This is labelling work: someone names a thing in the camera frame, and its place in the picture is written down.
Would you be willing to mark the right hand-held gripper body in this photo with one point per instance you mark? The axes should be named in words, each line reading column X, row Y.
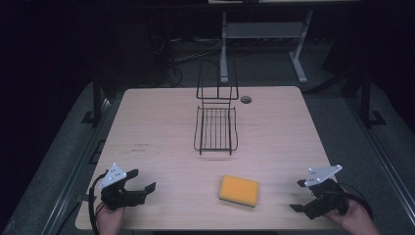
column 324, row 196

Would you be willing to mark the yellow sponge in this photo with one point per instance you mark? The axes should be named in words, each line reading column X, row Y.
column 239, row 190

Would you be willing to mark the person's right hand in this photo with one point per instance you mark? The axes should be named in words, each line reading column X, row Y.
column 354, row 218

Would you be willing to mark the person's left hand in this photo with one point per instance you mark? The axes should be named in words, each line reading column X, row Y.
column 109, row 218

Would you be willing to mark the grey metal desk frame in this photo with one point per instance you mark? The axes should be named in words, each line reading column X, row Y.
column 264, row 42

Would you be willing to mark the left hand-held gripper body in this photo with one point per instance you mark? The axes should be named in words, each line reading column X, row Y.
column 114, row 191

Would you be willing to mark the black metal stand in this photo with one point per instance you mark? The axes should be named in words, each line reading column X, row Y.
column 367, row 101
column 97, row 98

